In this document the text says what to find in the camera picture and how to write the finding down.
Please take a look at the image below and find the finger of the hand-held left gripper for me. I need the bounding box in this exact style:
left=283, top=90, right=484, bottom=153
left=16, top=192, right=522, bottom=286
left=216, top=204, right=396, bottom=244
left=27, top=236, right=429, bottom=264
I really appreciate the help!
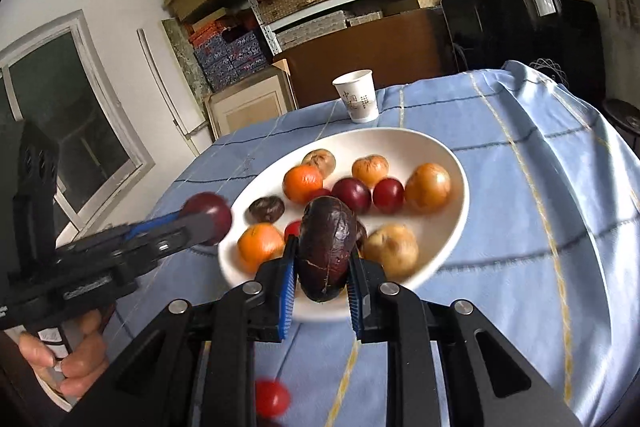
left=127, top=211, right=223, bottom=265
left=122, top=209, right=188, bottom=243

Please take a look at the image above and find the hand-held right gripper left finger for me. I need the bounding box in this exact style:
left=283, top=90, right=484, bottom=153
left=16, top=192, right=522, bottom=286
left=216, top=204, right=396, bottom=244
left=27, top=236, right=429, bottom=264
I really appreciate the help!
left=60, top=234, right=300, bottom=427

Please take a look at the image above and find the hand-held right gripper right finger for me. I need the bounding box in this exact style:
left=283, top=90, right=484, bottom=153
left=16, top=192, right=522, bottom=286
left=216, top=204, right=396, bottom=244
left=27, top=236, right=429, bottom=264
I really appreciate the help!
left=347, top=252, right=583, bottom=427

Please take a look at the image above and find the dark purple oval fruit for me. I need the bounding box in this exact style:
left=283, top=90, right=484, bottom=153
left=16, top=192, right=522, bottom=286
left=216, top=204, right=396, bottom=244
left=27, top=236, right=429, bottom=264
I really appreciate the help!
left=298, top=196, right=359, bottom=304

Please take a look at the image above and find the white oval bowl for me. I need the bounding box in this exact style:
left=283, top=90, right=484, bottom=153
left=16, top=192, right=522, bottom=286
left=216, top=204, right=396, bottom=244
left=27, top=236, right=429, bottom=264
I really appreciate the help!
left=218, top=128, right=471, bottom=323

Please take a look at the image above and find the bright orange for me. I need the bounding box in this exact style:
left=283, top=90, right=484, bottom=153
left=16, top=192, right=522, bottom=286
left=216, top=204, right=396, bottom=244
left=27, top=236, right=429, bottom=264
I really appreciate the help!
left=282, top=165, right=324, bottom=204

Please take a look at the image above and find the wrinkled striped orange tangerine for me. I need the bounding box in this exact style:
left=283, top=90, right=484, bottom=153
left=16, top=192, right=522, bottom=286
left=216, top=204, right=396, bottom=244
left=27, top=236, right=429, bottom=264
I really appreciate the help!
left=351, top=154, right=390, bottom=188

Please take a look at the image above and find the person's left hand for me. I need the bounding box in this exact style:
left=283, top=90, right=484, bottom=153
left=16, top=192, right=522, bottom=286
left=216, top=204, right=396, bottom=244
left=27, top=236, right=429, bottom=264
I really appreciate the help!
left=19, top=309, right=110, bottom=400

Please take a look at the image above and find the tan brown round fruit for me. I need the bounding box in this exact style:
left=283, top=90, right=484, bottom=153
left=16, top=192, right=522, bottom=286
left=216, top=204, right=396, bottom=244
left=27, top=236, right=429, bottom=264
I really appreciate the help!
left=362, top=223, right=420, bottom=279

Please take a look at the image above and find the golden brown round fruit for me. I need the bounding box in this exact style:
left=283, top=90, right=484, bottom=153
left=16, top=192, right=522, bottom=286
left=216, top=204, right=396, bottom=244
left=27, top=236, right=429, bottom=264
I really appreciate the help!
left=404, top=162, right=452, bottom=214

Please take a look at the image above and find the beige framed panel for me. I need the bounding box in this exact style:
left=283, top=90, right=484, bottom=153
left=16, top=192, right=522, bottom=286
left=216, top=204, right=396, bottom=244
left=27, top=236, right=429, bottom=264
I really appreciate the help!
left=204, top=72, right=297, bottom=140

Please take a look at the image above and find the small brown round fruit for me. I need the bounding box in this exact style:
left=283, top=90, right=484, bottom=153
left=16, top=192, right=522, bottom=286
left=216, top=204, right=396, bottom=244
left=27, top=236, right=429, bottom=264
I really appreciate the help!
left=301, top=149, right=336, bottom=178

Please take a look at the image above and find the white framed window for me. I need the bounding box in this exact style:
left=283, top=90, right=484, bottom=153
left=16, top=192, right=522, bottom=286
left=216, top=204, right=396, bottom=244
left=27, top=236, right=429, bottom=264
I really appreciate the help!
left=0, top=9, right=157, bottom=233

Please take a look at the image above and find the grey-green mottled board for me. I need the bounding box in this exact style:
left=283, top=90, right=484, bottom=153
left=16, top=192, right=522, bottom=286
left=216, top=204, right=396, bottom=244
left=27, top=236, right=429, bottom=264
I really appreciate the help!
left=162, top=19, right=214, bottom=108

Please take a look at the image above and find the blue striped tablecloth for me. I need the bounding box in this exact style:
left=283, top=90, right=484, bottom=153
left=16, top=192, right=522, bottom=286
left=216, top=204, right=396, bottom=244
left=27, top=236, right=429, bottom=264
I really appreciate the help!
left=102, top=59, right=628, bottom=427

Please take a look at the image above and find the stack of blue patterned boxes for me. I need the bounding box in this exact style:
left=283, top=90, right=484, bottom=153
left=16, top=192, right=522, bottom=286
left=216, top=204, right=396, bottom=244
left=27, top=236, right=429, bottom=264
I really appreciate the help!
left=189, top=19, right=272, bottom=90

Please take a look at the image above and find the white printed paper cup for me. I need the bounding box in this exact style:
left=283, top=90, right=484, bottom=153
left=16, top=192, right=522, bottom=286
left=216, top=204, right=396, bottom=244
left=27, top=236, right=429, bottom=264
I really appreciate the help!
left=332, top=69, right=379, bottom=124

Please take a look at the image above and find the brown wooden cabinet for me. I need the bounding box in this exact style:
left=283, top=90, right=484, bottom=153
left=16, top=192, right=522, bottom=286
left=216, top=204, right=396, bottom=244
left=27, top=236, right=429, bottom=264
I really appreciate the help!
left=272, top=9, right=451, bottom=110

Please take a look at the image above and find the glossy black panel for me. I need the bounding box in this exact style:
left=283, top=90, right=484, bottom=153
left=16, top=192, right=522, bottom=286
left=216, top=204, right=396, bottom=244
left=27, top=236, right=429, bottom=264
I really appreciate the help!
left=440, top=0, right=604, bottom=100

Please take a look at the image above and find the black round stool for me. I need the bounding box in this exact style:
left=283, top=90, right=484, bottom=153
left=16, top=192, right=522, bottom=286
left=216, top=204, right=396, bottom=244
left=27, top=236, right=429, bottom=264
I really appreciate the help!
left=602, top=97, right=640, bottom=144

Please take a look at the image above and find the white wall rail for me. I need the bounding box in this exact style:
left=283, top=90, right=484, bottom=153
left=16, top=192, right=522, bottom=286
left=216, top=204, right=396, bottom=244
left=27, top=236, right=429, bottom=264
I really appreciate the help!
left=137, top=29, right=202, bottom=158

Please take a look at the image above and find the thin wire mesh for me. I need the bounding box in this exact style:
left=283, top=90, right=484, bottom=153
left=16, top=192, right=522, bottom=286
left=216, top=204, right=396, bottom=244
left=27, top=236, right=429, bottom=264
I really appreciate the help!
left=530, top=57, right=569, bottom=84

